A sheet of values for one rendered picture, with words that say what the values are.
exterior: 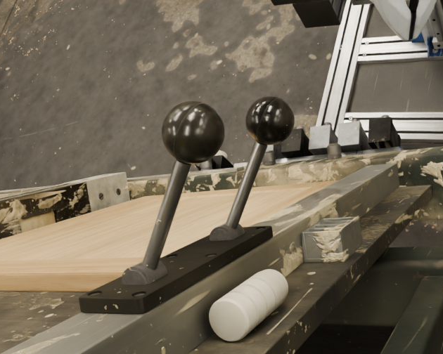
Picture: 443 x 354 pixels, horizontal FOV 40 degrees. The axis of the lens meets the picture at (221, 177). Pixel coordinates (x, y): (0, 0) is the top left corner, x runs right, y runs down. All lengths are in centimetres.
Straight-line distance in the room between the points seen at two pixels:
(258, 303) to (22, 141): 276
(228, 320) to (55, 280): 27
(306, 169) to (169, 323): 72
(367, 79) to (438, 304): 145
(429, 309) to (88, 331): 35
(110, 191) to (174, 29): 176
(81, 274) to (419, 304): 33
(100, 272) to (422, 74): 151
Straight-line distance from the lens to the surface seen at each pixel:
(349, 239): 60
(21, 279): 67
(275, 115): 45
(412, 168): 103
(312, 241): 58
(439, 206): 103
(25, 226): 105
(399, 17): 50
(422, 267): 70
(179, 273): 40
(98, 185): 118
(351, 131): 125
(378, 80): 199
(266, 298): 43
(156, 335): 37
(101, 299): 38
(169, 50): 282
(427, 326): 56
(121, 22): 315
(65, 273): 62
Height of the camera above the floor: 180
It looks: 51 degrees down
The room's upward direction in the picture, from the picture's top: 47 degrees counter-clockwise
